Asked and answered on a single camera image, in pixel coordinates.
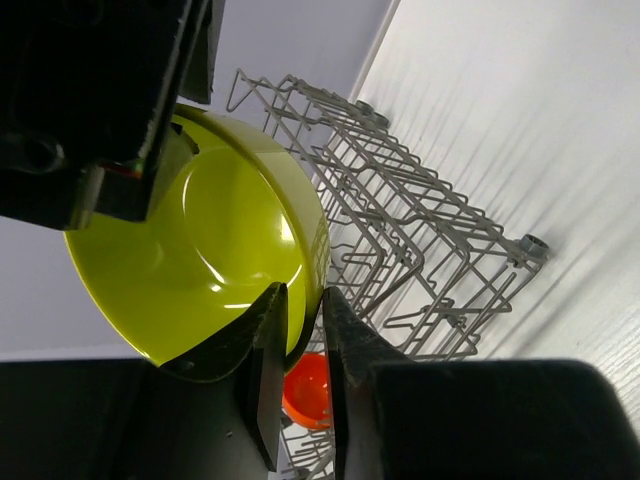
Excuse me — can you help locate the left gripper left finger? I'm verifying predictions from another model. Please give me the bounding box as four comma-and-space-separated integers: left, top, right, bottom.
1, 283, 287, 479

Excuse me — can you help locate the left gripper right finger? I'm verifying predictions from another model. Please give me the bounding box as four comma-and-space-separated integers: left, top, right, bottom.
322, 287, 639, 479

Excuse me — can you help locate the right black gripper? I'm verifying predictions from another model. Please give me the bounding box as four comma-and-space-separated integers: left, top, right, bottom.
1, 1, 223, 230

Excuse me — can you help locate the orange bowl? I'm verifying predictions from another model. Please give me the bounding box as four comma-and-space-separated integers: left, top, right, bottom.
282, 352, 331, 430

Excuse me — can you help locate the grey wire dish rack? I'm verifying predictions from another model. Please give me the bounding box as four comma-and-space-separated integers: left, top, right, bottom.
224, 67, 551, 480

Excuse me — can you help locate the lime green bowl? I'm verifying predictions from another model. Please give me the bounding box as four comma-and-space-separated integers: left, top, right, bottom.
64, 106, 329, 381

